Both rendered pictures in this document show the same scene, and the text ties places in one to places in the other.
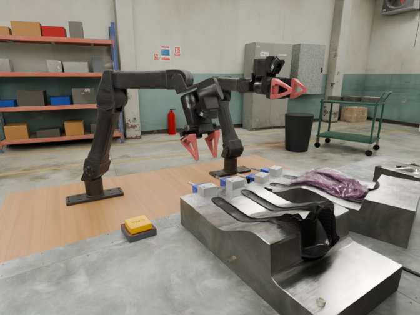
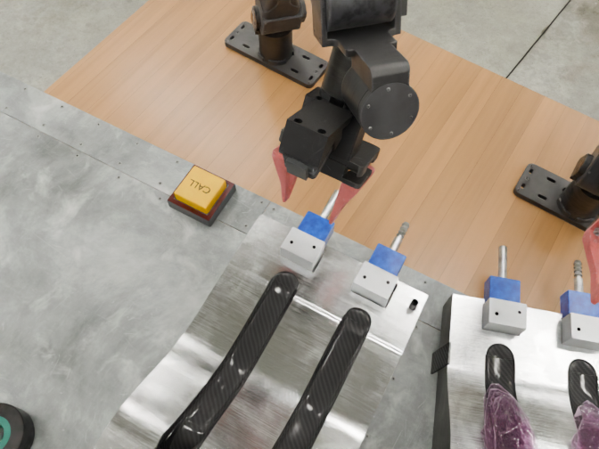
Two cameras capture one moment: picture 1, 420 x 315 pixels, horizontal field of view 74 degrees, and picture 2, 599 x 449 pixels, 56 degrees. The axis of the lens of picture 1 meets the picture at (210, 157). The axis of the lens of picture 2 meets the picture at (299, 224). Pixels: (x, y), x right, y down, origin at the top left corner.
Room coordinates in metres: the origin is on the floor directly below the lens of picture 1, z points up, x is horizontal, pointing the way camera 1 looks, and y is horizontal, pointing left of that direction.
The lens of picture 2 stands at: (0.62, -0.27, 1.59)
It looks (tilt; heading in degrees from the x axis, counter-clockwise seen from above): 62 degrees down; 59
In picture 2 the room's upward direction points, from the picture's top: 3 degrees clockwise
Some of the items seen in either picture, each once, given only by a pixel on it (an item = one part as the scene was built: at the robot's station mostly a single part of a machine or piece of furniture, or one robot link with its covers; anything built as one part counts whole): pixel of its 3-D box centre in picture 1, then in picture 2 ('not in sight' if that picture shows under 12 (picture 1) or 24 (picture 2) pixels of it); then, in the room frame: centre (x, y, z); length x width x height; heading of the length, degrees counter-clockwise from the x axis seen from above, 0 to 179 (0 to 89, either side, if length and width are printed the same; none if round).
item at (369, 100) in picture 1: (350, 120); not in sight; (4.82, -2.44, 0.50); 0.98 x 0.55 x 1.01; 48
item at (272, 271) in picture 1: (270, 227); (250, 420); (0.63, -0.15, 0.87); 0.50 x 0.26 x 0.14; 33
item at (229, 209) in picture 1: (270, 206); (263, 406); (0.65, -0.15, 0.92); 0.35 x 0.16 x 0.09; 33
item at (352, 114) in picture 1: (353, 114); not in sight; (8.08, -4.13, 0.20); 0.63 x 0.44 x 0.40; 113
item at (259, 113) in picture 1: (267, 87); not in sight; (6.86, -1.36, 0.98); 1.00 x 0.47 x 1.95; 113
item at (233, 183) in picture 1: (226, 182); (388, 259); (0.89, -0.06, 0.89); 0.13 x 0.05 x 0.05; 33
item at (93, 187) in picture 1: (94, 187); (275, 39); (0.97, 0.43, 0.84); 0.20 x 0.07 x 0.08; 118
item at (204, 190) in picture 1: (199, 189); (317, 226); (0.83, 0.03, 0.89); 0.13 x 0.05 x 0.05; 33
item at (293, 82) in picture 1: (292, 89); not in sight; (0.96, -0.28, 1.20); 0.09 x 0.07 x 0.07; 28
